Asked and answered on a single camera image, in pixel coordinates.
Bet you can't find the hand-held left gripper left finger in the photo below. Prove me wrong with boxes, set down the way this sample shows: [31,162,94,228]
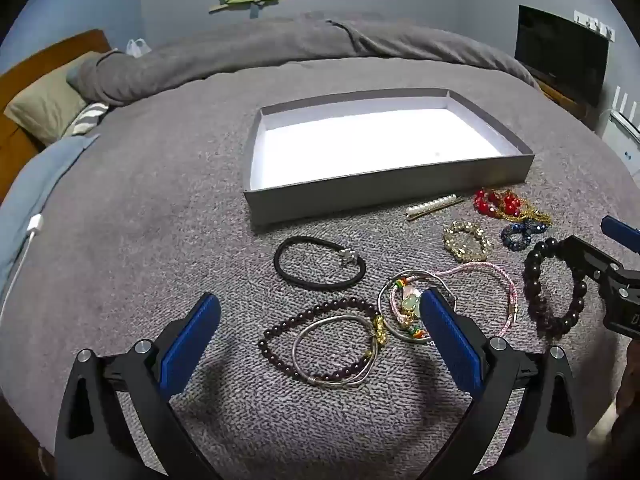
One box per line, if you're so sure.
[54,292,223,480]

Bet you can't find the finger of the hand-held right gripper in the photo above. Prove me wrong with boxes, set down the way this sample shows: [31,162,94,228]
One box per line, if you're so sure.
[601,216,640,256]
[564,236,640,292]

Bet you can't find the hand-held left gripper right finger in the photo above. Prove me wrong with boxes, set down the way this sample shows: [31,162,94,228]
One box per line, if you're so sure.
[418,287,587,480]

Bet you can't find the pink cord bracelet jade charm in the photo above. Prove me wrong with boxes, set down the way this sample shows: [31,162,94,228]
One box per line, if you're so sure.
[390,262,518,338]

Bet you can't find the large dark bead bracelet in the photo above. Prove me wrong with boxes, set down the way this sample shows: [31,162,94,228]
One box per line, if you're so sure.
[522,237,587,338]

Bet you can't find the dark bead bracelet gold charm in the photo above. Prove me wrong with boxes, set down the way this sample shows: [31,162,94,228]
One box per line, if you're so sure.
[258,297,389,386]

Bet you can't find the silver bangle with colourful beads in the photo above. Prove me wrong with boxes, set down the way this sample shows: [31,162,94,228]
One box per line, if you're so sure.
[377,270,458,346]

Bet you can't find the blue bead bracelet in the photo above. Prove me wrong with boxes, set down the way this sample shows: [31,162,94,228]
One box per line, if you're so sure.
[500,219,550,252]

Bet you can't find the red bead bracelet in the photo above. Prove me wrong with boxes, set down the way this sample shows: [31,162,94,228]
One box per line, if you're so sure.
[473,187,553,227]

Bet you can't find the black hair tie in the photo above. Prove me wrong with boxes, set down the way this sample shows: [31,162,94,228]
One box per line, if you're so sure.
[273,235,367,291]

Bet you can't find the plain silver bangle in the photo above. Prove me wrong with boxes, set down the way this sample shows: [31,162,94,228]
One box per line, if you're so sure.
[292,315,379,389]

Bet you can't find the grey cardboard box tray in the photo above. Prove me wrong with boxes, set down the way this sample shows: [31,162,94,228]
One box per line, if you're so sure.
[243,88,536,227]

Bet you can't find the white cabinet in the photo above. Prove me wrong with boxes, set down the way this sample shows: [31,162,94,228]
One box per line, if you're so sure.
[597,110,640,178]

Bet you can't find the grey bedspread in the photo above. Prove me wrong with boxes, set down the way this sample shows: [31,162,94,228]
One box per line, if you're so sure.
[0,55,640,480]

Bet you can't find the white router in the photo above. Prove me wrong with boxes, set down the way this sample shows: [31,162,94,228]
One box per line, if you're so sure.
[611,86,640,126]

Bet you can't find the pearl hair clip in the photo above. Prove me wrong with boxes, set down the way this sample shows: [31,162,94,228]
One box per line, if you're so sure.
[406,195,466,222]

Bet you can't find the wooden television stand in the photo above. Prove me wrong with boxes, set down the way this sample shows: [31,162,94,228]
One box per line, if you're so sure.
[537,80,588,121]

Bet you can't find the black television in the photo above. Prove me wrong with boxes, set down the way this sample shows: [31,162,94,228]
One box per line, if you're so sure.
[515,5,610,107]

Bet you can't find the striped pillow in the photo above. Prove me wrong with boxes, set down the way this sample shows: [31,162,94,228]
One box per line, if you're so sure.
[65,102,110,137]

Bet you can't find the olive pillow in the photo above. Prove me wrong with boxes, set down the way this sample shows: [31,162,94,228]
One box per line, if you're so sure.
[4,51,103,147]

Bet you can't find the grey duvet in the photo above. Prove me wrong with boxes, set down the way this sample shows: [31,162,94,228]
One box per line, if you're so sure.
[66,14,543,107]

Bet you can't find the wooden headboard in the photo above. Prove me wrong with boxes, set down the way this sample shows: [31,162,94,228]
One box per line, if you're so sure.
[0,29,112,201]

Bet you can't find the white charger cable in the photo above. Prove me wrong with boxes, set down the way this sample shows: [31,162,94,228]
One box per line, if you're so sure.
[0,214,45,321]

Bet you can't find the white wall sockets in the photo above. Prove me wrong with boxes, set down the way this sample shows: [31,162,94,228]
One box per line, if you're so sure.
[573,10,617,41]

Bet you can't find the white charging cable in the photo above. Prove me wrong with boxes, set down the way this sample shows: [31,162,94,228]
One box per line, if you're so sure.
[0,132,101,306]

